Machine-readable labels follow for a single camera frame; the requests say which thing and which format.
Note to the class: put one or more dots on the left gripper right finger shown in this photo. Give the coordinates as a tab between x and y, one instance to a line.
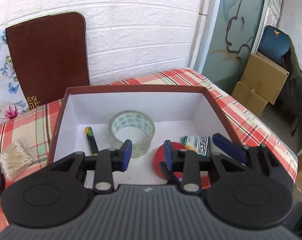
183	168

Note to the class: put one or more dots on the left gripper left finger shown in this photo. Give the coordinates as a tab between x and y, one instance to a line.
105	163

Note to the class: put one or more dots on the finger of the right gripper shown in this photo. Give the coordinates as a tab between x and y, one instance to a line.
235	151

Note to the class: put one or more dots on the cotton swabs bag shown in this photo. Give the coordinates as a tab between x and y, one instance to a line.
15	159

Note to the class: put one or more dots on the yellow green marker pen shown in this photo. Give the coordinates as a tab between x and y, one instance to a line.
91	140

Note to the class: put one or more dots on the green white small packet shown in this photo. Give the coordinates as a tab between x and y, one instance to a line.
200	145

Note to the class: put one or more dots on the red cardboard box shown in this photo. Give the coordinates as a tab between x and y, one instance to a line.
147	115

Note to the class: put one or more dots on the clear packing tape roll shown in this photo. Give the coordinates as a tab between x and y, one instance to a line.
135	126

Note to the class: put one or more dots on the lower cardboard box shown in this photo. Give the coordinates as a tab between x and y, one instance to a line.
249	99

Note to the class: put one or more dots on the dark hanging jacket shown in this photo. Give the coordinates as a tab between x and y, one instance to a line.
291	93

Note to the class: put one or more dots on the red plaid bedsheet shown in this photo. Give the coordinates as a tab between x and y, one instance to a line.
56	201

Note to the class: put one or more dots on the upper cardboard box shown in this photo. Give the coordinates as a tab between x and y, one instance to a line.
264	76

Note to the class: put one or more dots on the dark brown headboard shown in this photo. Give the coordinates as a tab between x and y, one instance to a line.
49	55

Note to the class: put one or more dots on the cartoon painted door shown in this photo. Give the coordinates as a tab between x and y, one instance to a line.
232	40

